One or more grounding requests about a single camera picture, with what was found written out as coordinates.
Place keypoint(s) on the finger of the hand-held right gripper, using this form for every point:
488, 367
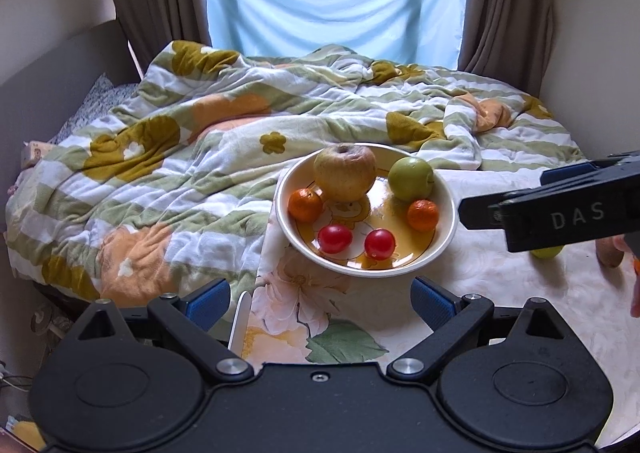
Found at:
575, 213
570, 173

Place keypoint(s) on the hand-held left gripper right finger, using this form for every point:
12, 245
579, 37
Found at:
436, 304

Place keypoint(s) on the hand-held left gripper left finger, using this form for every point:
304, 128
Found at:
207, 305

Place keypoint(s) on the small green apple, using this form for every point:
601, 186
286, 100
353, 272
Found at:
547, 253

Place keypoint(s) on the brown kiwi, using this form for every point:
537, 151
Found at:
609, 255

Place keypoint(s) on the large orange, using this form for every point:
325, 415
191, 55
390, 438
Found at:
637, 265

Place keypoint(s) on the red cherry tomato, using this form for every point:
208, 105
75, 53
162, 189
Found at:
335, 239
379, 244

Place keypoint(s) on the small mandarin orange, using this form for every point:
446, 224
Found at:
423, 215
305, 205

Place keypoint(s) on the cream yellow oval bowl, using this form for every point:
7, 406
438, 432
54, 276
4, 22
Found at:
380, 198

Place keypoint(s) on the large green apple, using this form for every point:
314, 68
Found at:
411, 179

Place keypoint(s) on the yellow red apple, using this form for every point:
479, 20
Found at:
345, 173

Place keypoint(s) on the person's right hand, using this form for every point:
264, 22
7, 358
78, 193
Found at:
636, 298

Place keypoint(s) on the white floral table mat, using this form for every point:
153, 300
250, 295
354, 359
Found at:
500, 278

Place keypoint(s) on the green yellow floral blanket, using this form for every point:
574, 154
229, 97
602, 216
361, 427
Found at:
175, 158

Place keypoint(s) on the yellow bag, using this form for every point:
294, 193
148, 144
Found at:
27, 434

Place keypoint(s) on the small beige box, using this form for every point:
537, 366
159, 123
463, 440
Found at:
36, 153

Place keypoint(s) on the blue patterned bedsheet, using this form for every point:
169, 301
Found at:
95, 103

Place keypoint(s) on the grey headboard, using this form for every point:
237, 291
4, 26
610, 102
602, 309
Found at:
50, 78

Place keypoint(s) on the light blue window cloth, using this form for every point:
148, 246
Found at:
330, 3

